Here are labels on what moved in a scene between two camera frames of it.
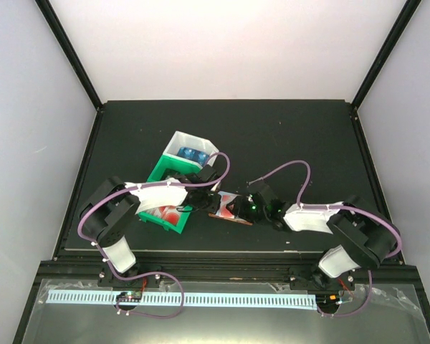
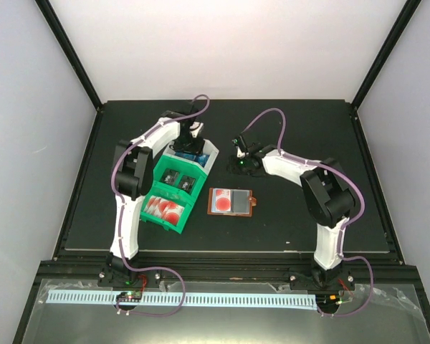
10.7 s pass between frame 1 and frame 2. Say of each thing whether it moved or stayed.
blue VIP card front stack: stayed
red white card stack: stayed
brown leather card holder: moved
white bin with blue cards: stayed
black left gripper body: moved
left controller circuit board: stayed
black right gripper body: moved
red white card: moved
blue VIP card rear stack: stayed
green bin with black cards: stayed
